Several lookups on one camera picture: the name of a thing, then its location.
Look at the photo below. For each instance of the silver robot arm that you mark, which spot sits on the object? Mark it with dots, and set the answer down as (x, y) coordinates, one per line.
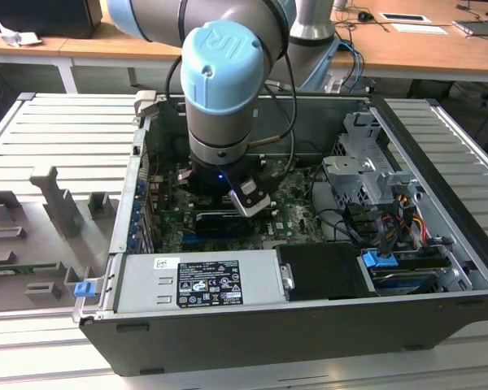
(223, 69)

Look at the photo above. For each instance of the blue slot latch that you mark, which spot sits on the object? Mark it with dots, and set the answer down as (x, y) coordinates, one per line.
(140, 185)
(137, 212)
(134, 230)
(135, 245)

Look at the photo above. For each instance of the black graphics card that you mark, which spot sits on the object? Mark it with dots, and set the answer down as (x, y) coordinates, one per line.
(215, 227)

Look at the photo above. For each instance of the grey plastic case latch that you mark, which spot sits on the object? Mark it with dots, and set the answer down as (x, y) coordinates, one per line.
(144, 101)

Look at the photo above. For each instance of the green motherboard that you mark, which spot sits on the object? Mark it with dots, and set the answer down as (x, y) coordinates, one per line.
(309, 191)

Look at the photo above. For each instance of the grey power supply unit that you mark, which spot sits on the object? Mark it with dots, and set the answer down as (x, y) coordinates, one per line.
(146, 280)

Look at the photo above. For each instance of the silver metal drive cage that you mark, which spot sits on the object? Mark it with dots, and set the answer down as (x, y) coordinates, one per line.
(349, 168)

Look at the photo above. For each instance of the blue case latch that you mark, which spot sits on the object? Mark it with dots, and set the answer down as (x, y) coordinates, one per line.
(84, 290)

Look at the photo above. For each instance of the black PC case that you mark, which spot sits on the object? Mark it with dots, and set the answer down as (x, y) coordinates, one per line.
(268, 337)

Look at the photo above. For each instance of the grey parts rack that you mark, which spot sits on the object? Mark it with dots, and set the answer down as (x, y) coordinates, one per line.
(36, 252)

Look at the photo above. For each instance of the hard disk in blue carrier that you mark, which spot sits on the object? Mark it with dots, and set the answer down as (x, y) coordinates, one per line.
(380, 260)

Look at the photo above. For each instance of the green RAM stick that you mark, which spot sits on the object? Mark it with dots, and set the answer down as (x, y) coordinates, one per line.
(24, 269)

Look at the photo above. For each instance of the wooden office desk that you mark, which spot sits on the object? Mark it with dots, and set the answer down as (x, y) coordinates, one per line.
(53, 44)
(390, 53)

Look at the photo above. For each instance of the black computer tower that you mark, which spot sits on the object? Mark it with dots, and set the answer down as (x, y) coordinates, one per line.
(44, 18)

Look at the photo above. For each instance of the black computer mouse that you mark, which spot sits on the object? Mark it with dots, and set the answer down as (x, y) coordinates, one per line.
(365, 16)

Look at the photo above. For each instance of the crumpled white paper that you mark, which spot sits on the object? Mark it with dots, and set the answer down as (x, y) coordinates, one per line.
(18, 37)

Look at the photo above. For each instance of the white desk grommet plate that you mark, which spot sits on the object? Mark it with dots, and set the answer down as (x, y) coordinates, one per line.
(404, 17)

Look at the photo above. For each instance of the white paper sheet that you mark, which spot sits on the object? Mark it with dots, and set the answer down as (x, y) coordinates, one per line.
(421, 29)

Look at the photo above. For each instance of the grey laptop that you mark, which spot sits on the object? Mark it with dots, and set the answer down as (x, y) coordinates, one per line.
(480, 27)

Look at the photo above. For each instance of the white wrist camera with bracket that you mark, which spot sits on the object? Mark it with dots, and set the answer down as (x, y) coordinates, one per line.
(250, 201)

